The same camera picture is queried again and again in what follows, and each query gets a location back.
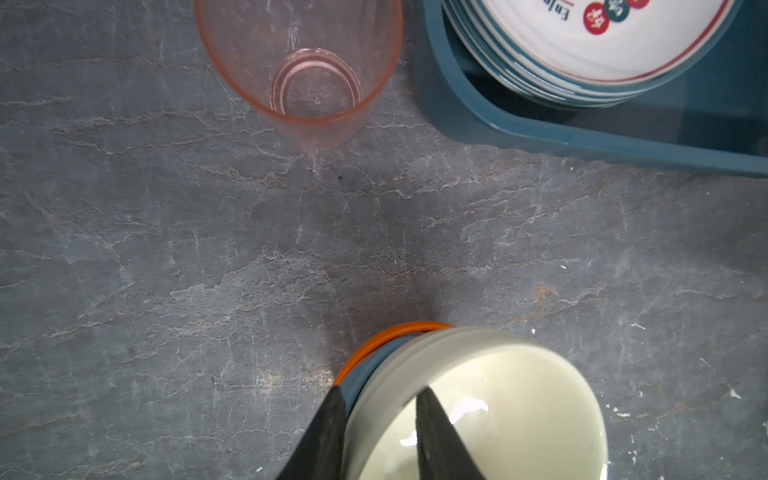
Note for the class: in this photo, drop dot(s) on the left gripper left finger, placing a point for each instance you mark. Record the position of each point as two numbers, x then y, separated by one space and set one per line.
319 453

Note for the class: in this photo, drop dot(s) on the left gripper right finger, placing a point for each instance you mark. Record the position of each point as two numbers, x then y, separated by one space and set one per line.
441 453

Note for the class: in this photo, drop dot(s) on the blue bowl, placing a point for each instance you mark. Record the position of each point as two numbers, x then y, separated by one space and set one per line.
354 382

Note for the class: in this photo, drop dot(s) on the cream bowl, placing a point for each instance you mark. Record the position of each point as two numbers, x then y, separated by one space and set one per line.
521 410

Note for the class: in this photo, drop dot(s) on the orange bowl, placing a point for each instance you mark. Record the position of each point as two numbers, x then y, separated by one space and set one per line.
384 337

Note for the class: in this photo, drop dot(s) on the teal plastic bin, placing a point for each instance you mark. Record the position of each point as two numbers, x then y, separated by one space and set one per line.
712 118

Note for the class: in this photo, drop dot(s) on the pink plastic cup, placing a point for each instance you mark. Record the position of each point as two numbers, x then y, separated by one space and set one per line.
313 69

